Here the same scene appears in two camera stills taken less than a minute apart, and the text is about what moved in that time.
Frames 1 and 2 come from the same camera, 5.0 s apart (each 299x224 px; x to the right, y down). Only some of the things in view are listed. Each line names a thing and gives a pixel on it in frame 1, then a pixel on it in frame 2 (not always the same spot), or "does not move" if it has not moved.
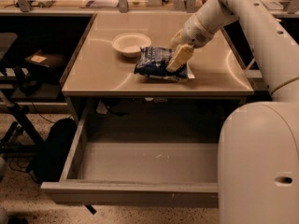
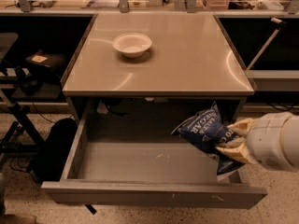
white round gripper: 195,32 to 270,140
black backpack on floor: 47,161 does not move
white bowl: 130,44 does not move
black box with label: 53,61 does not move
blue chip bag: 153,62 to 205,130
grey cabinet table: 98,70 does not move
